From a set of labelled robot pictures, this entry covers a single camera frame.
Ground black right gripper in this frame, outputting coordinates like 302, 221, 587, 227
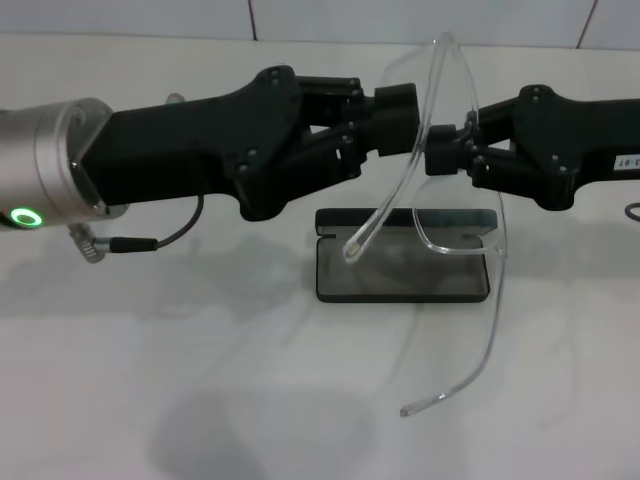
424, 83, 640, 211

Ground left gripper cable with plug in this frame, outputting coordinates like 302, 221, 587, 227
69, 192, 206, 264

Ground clear white glasses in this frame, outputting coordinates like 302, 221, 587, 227
342, 32, 509, 419

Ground black glasses case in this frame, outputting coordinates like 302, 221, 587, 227
314, 207, 499, 305

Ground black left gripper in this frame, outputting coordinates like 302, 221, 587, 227
73, 64, 315, 222

